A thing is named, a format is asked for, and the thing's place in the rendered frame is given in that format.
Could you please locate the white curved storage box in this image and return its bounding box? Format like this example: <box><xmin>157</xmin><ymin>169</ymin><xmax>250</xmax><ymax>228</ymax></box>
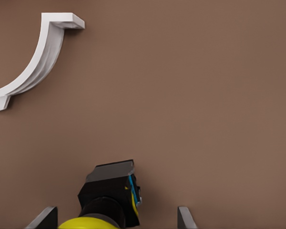
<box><xmin>0</xmin><ymin>12</ymin><xmax>85</xmax><ymax>113</ymax></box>

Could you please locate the yellow push button black base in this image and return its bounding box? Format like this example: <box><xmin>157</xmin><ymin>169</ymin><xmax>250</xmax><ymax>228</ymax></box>
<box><xmin>58</xmin><ymin>159</ymin><xmax>142</xmax><ymax>229</ymax></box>

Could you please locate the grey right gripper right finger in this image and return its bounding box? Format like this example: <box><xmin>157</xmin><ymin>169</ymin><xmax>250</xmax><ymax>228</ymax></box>
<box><xmin>177</xmin><ymin>206</ymin><xmax>198</xmax><ymax>229</ymax></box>

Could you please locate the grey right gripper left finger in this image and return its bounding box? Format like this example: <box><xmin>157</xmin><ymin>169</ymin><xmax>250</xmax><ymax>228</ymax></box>
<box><xmin>25</xmin><ymin>206</ymin><xmax>58</xmax><ymax>229</ymax></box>

